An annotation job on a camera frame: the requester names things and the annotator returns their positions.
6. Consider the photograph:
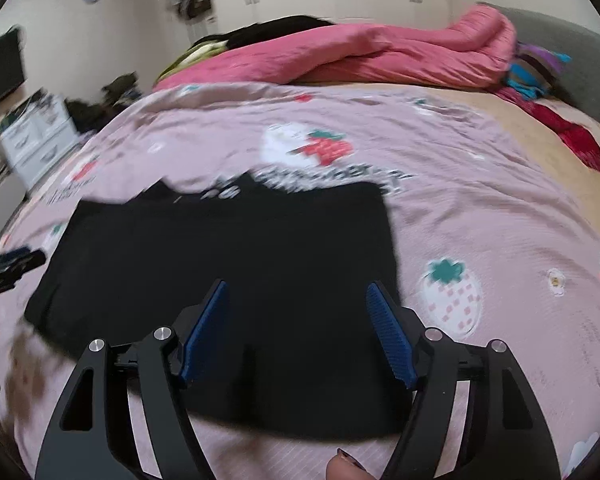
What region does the dark clothes pile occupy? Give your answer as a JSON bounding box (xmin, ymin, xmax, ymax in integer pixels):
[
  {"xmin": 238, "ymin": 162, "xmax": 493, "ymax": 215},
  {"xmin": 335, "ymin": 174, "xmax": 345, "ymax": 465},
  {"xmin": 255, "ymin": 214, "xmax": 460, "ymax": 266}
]
[{"xmin": 65, "ymin": 74, "xmax": 141, "ymax": 133}]

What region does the red blanket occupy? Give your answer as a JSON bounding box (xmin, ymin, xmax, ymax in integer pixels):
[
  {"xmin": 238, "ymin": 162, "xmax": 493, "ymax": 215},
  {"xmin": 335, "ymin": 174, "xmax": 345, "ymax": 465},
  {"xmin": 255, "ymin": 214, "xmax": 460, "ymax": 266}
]
[{"xmin": 490, "ymin": 85, "xmax": 600, "ymax": 173}]

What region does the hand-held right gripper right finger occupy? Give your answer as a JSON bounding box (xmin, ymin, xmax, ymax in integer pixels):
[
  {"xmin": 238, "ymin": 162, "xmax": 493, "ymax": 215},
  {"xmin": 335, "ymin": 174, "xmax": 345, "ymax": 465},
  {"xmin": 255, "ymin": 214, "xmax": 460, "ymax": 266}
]
[{"xmin": 366, "ymin": 280, "xmax": 563, "ymax": 480}]

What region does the black television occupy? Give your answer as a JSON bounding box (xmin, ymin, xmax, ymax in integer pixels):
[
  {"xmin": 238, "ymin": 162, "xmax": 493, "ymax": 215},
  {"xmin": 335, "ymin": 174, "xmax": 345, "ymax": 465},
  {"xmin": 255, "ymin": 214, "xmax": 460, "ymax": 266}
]
[{"xmin": 0, "ymin": 27, "xmax": 27, "ymax": 116}]

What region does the person's right hand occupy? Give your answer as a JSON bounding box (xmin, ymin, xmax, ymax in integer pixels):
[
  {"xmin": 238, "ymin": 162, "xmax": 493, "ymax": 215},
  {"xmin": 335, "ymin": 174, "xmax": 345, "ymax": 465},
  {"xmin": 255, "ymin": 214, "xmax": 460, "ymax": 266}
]
[{"xmin": 325, "ymin": 449, "xmax": 368, "ymax": 480}]

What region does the black t-shirt with orange patches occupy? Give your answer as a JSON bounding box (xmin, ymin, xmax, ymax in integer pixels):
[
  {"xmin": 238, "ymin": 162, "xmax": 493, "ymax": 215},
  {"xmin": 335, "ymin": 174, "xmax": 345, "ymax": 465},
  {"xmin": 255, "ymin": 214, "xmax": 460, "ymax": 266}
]
[{"xmin": 24, "ymin": 172, "xmax": 406, "ymax": 441}]

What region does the striped pillow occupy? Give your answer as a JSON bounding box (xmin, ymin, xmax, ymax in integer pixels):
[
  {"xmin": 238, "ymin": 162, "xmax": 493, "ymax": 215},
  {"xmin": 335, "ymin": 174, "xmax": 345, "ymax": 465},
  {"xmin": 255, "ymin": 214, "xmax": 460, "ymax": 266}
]
[{"xmin": 505, "ymin": 42, "xmax": 573, "ymax": 101}]

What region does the pink comforter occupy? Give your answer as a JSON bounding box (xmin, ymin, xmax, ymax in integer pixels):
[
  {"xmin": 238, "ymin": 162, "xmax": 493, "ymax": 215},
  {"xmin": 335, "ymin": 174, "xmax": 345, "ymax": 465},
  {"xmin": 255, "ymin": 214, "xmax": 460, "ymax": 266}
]
[{"xmin": 152, "ymin": 4, "xmax": 518, "ymax": 92}]

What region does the grey headboard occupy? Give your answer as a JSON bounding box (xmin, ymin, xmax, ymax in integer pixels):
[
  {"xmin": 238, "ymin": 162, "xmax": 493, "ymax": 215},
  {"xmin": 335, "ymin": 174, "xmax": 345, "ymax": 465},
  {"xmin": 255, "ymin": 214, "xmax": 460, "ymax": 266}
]
[{"xmin": 480, "ymin": 2, "xmax": 600, "ymax": 136}]

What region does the pink strawberry print bed sheet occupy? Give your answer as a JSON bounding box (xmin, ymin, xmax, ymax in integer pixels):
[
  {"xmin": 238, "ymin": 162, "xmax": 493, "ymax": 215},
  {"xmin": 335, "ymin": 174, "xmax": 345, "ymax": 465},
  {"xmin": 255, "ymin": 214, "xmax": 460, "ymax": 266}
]
[{"xmin": 0, "ymin": 82, "xmax": 600, "ymax": 480}]

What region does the black cloth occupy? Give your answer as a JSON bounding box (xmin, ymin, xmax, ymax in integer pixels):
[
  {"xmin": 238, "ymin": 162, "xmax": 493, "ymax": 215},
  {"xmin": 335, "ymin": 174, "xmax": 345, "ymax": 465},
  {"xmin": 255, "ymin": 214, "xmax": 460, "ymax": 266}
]
[{"xmin": 190, "ymin": 15, "xmax": 338, "ymax": 51}]

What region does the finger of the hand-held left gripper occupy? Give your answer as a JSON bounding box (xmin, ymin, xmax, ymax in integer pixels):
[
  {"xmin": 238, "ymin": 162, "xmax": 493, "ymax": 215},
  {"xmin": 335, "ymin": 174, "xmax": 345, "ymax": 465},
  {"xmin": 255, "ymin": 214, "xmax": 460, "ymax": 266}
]
[{"xmin": 0, "ymin": 247, "xmax": 47, "ymax": 275}]

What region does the white drawer cabinet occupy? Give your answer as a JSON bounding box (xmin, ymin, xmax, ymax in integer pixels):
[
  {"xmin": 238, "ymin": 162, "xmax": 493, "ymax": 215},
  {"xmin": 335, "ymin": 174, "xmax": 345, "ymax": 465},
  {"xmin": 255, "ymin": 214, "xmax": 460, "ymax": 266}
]
[{"xmin": 0, "ymin": 92, "xmax": 81, "ymax": 186}]

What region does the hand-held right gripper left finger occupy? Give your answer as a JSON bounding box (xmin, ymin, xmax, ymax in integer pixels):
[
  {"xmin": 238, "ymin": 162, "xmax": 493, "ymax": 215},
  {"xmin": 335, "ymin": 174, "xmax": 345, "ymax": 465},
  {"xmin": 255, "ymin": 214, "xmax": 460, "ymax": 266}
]
[{"xmin": 34, "ymin": 279, "xmax": 229, "ymax": 480}]

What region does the green cloth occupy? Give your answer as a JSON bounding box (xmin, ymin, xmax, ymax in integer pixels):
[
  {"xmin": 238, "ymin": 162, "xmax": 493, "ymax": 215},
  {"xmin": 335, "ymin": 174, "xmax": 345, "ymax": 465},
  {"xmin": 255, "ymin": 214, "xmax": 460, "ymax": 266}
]
[{"xmin": 155, "ymin": 40, "xmax": 228, "ymax": 81}]

